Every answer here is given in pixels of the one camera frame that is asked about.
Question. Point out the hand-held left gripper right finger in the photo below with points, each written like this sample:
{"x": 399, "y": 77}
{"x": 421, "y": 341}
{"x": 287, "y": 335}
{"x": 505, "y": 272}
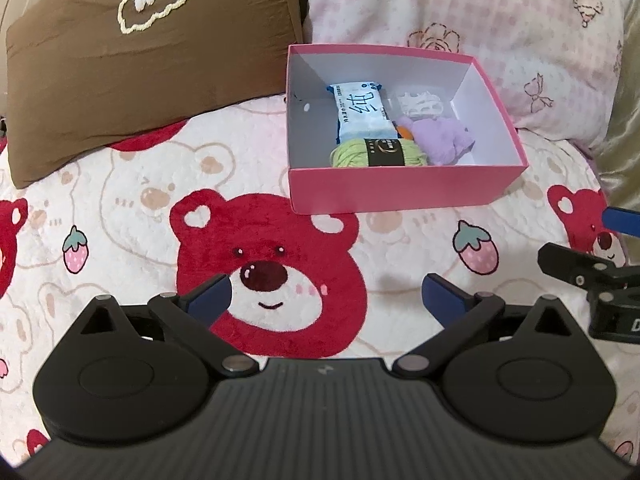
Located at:
{"x": 442, "y": 300}

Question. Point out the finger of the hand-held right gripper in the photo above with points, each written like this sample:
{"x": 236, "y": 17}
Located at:
{"x": 622, "y": 221}
{"x": 575, "y": 266}

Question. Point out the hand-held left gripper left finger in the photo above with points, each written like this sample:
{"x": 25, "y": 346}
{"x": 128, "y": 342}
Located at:
{"x": 212, "y": 300}

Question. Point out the pink cardboard box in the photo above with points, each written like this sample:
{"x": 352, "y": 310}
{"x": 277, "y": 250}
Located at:
{"x": 400, "y": 190}

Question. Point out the purple plush toy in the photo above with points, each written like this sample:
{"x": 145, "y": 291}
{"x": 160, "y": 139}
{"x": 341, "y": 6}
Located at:
{"x": 440, "y": 140}

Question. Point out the orange ball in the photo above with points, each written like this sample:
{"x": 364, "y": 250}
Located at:
{"x": 405, "y": 132}

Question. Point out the green yarn ball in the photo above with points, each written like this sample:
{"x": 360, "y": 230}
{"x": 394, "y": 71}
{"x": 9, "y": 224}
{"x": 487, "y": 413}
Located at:
{"x": 345, "y": 155}

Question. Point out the blue white tissue packet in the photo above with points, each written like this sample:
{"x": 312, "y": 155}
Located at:
{"x": 360, "y": 110}

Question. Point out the beige satin cloth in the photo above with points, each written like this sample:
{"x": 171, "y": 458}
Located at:
{"x": 625, "y": 135}

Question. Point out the bear printed blanket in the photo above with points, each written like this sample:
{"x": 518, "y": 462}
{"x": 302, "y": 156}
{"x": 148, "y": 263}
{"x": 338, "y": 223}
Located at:
{"x": 125, "y": 200}

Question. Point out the clear floss pick case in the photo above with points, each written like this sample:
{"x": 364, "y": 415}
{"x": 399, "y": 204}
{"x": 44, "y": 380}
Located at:
{"x": 422, "y": 105}

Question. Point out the brown embroidered pillow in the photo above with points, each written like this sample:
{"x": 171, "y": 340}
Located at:
{"x": 150, "y": 75}

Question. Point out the pink checked pillow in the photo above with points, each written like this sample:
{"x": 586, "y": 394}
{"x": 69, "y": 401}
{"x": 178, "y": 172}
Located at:
{"x": 500, "y": 20}

